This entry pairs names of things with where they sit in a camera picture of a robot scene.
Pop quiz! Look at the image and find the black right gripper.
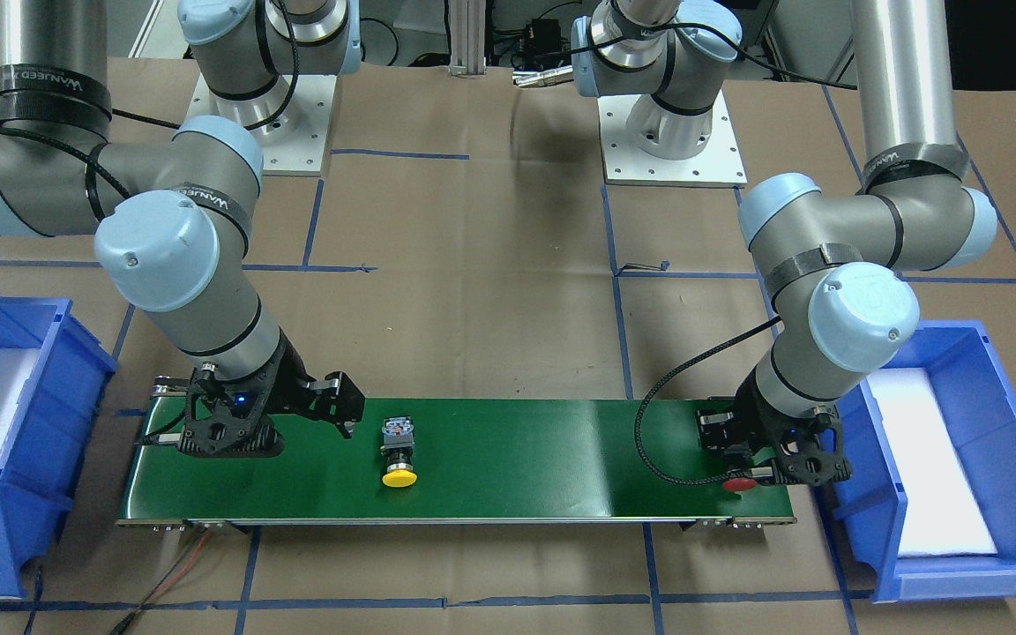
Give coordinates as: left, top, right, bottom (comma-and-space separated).
249, 336, 366, 439

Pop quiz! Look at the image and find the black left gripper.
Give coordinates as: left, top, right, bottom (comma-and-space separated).
697, 371, 791, 485

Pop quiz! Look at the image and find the red mushroom push button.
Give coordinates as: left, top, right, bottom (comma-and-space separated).
721, 475, 759, 494

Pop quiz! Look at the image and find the yellow mushroom push button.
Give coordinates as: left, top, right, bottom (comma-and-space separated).
380, 415, 418, 488

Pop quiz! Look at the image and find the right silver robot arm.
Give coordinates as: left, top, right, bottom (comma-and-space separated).
0, 1, 364, 457

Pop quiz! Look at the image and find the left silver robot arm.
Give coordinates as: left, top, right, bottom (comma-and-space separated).
570, 1, 997, 493

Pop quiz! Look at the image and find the green conveyor belt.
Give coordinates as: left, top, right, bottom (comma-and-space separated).
117, 398, 796, 526

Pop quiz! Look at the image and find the blue bin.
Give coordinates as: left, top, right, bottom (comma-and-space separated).
0, 297, 116, 599
834, 320, 1016, 604

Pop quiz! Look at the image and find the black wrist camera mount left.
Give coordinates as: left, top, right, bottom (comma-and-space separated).
773, 405, 852, 487

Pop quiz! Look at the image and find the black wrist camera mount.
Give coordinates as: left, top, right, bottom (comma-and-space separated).
773, 405, 852, 487
138, 362, 285, 459

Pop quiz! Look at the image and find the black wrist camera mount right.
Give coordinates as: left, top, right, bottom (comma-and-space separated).
138, 362, 285, 459

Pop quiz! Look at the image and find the red black wire pair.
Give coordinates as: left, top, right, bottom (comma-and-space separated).
108, 526, 218, 635

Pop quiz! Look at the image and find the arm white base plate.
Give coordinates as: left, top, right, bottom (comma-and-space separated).
597, 92, 747, 188
186, 75, 338, 177

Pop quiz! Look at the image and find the aluminium frame post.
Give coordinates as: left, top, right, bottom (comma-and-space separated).
444, 0, 490, 77

